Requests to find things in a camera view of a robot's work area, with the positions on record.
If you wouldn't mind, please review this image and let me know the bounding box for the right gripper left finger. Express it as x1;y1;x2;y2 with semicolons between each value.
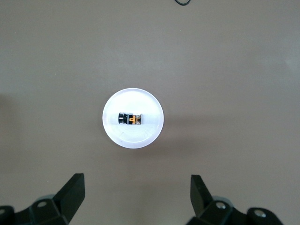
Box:
0;173;85;225

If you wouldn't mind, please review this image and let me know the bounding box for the round pink plate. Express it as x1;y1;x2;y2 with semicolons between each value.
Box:
102;87;165;149

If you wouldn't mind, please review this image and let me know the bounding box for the orange and black switch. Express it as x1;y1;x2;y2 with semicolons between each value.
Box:
117;112;143;126

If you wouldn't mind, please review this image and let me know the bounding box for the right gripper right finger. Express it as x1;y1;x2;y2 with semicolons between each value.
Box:
188;174;285;225

